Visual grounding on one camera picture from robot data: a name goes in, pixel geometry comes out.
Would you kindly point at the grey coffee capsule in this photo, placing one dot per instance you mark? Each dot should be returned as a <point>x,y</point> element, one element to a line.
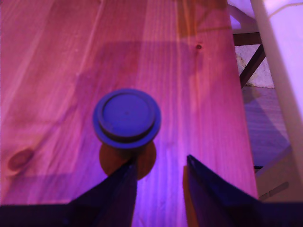
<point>126,116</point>

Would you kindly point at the white wooden chair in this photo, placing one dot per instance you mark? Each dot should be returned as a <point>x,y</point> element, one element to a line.
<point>272,47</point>

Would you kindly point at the dark brown wooden frame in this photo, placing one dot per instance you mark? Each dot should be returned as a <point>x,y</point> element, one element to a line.
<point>251,63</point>

